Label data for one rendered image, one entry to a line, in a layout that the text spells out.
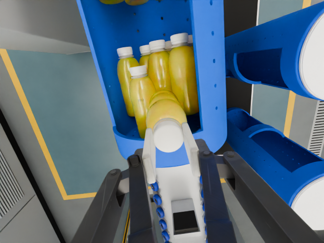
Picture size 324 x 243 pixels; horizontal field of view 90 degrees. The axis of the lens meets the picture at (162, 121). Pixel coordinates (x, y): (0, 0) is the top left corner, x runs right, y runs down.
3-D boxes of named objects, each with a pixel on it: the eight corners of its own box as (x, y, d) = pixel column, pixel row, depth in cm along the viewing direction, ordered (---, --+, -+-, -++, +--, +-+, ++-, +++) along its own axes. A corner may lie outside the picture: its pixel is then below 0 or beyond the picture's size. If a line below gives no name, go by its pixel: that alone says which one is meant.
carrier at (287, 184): (251, 129, 147) (243, 101, 138) (367, 214, 65) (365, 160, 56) (221, 141, 151) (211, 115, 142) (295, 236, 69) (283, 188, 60)
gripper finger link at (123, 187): (145, 192, 14) (111, 197, 14) (148, 158, 18) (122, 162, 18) (142, 177, 13) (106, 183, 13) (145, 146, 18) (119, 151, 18)
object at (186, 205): (171, 205, 75) (174, 239, 60) (170, 198, 73) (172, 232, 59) (193, 202, 74) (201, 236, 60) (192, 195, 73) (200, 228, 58)
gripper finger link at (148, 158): (155, 183, 15) (147, 184, 15) (155, 147, 22) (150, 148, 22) (149, 156, 14) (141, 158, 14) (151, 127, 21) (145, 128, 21)
